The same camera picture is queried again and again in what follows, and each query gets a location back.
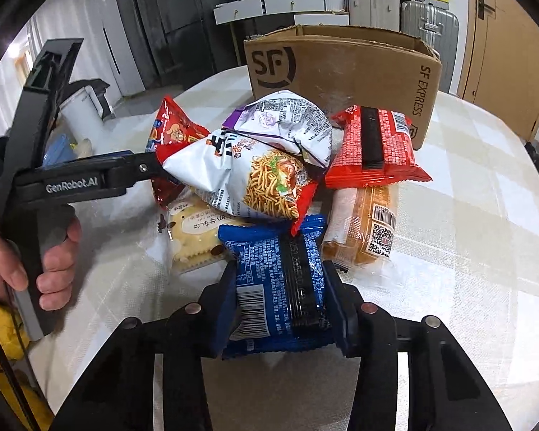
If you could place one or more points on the blue snack packet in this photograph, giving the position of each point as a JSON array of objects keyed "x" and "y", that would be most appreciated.
[{"x": 260, "y": 256}]

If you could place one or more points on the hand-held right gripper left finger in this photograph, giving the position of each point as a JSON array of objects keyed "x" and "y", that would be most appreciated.
[{"x": 225, "y": 314}]

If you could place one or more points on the cardboard box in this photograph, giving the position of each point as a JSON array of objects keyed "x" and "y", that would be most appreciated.
[{"x": 341, "y": 67}]

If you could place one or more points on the white noodle snack bag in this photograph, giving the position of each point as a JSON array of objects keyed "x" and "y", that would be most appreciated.
[{"x": 233, "y": 175}]

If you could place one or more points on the purple and white snack bag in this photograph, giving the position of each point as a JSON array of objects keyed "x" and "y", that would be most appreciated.
[{"x": 292, "y": 121}]

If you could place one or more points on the dark grey fridge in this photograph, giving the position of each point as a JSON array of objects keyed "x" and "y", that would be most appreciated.
[{"x": 179, "y": 18}]

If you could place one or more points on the red cookie packet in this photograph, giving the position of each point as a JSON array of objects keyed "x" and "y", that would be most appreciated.
[{"x": 395, "y": 152}]

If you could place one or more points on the white drawer cabinet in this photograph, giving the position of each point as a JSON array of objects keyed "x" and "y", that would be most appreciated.
[{"x": 296, "y": 2}]

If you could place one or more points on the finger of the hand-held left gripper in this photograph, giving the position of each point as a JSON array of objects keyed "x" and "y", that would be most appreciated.
[{"x": 137, "y": 170}]

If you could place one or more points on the white floor appliance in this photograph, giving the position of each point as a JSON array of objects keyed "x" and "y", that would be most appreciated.
[{"x": 83, "y": 112}]

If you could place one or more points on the silver suitcase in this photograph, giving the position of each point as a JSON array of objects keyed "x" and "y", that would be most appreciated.
[{"x": 431, "y": 22}]

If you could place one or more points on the wooden door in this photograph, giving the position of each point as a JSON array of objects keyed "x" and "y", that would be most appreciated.
[{"x": 507, "y": 54}]

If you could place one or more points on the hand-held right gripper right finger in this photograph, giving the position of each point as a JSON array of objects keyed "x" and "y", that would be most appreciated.
[{"x": 341, "y": 318}]

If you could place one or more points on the red cartoon snack bag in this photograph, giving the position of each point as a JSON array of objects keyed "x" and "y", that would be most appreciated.
[{"x": 170, "y": 130}]

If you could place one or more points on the white tall cabinet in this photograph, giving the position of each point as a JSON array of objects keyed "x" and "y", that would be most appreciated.
[{"x": 130, "y": 63}]

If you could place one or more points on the yellow cloth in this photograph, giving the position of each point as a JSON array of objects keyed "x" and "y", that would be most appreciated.
[{"x": 0, "y": 345}]

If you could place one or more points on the clear cracker packet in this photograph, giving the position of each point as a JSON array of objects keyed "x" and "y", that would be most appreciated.
[{"x": 193, "y": 242}]

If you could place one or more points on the clear bread packet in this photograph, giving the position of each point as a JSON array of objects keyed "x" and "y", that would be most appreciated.
[{"x": 355, "y": 220}]

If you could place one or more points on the person's left hand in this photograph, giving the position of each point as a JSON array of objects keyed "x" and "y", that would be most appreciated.
[{"x": 58, "y": 260}]

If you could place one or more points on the beige suitcase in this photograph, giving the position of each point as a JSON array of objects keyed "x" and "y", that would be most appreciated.
[{"x": 373, "y": 9}]

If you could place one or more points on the light blue plastic item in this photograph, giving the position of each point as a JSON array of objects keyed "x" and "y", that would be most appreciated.
[{"x": 60, "y": 150}]

